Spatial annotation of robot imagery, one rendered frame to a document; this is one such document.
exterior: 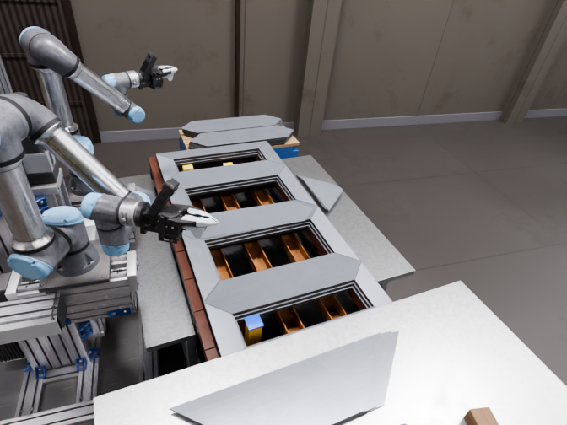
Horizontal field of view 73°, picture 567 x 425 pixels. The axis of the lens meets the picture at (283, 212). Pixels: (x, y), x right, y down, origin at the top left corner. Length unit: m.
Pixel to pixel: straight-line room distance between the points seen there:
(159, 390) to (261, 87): 3.77
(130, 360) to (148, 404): 1.10
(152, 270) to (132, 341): 0.50
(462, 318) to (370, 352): 0.40
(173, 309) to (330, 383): 0.88
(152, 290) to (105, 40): 2.87
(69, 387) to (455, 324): 1.78
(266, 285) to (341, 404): 0.66
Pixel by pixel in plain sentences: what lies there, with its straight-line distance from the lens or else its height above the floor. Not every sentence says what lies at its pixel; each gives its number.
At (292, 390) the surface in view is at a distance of 1.17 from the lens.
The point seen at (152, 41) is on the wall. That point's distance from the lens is 4.25.
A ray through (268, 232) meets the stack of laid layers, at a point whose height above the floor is 0.84.
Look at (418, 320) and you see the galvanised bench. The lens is 1.45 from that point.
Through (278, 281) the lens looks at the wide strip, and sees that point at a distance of 1.68.
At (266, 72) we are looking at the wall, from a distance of 4.50.
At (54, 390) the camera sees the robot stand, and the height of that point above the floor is 0.21.
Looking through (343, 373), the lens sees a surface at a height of 1.07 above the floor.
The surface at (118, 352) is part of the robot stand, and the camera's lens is 2.33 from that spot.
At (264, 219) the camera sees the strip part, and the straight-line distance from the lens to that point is 1.98.
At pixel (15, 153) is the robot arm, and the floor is 1.58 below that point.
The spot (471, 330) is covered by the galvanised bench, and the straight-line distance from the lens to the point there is 1.51.
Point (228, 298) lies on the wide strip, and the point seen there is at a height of 0.86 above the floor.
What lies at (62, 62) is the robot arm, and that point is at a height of 1.60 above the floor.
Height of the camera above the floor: 2.11
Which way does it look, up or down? 38 degrees down
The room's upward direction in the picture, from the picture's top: 6 degrees clockwise
